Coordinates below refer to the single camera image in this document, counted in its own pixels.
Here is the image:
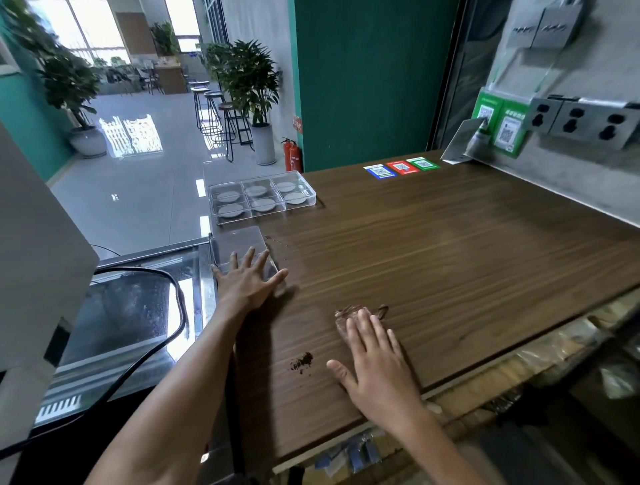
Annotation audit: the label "person's left hand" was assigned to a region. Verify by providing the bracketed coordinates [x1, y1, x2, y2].
[211, 246, 290, 321]

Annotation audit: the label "person's right hand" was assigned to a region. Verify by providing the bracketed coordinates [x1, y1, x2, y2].
[326, 308, 426, 426]

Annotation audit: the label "person's left forearm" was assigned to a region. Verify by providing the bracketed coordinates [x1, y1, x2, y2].
[84, 306, 242, 485]

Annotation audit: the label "person's right forearm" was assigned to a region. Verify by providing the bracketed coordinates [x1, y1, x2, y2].
[397, 404, 493, 485]

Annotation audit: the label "clear flat plastic box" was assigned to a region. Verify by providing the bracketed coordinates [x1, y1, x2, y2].
[209, 225, 279, 286]

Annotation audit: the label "group of white round discs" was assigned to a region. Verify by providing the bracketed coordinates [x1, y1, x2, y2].
[217, 181, 307, 219]

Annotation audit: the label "clear six-compartment plastic tray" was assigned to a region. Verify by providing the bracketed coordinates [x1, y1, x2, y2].
[208, 170, 318, 226]

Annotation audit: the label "blue packets under counter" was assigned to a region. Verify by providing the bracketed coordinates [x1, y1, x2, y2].
[314, 429, 385, 474]

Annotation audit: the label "glass top display freezer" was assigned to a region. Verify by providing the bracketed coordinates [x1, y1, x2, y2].
[33, 238, 219, 428]

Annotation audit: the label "red fire extinguisher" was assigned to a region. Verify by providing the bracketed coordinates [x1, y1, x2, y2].
[281, 137, 303, 174]

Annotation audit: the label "black bar stool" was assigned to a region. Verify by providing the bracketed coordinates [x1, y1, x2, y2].
[203, 90, 227, 137]
[217, 102, 254, 163]
[188, 80, 212, 130]

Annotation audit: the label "cluttered shelf under counter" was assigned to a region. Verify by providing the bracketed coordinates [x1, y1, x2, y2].
[425, 289, 640, 485]

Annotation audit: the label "tall plant in white pot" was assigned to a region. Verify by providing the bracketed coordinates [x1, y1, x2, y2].
[202, 39, 282, 167]

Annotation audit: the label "white appliance housing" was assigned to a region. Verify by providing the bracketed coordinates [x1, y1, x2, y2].
[0, 121, 100, 450]

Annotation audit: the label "wooden reception counter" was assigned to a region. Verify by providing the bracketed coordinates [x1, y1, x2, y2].
[154, 64, 189, 96]

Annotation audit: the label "grey metal card holder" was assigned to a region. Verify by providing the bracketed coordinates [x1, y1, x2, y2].
[440, 117, 492, 165]

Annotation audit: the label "small distant potted plant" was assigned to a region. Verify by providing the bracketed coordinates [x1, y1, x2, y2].
[149, 20, 180, 58]

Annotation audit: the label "bushy plant in round pot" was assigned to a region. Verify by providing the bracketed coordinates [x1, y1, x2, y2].
[36, 46, 109, 159]

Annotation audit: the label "large green code sign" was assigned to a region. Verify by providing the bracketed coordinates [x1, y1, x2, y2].
[492, 99, 529, 159]

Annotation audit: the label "small green code sign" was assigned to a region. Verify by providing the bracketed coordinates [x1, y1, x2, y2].
[471, 87, 505, 135]

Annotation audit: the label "black power cable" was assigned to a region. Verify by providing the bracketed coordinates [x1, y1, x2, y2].
[0, 266, 189, 461]

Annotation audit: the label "single grey wall socket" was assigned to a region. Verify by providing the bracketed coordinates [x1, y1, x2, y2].
[522, 97, 564, 134]

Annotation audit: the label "double grey wall socket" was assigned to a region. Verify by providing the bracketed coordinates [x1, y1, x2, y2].
[549, 98, 640, 152]

